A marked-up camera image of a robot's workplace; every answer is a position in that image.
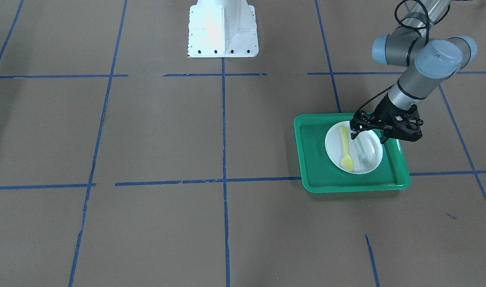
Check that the green plastic tray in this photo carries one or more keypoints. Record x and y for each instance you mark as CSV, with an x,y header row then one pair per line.
x,y
321,176

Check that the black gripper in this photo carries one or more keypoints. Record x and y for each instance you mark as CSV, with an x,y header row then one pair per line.
x,y
382,111

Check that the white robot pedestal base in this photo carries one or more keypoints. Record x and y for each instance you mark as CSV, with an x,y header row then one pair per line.
x,y
222,28

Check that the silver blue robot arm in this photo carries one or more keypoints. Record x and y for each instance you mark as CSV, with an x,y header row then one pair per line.
x,y
428,62

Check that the white round plate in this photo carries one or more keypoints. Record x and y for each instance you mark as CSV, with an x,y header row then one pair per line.
x,y
371,144

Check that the yellow plastic spoon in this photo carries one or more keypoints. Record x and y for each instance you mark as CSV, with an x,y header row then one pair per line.
x,y
346,161

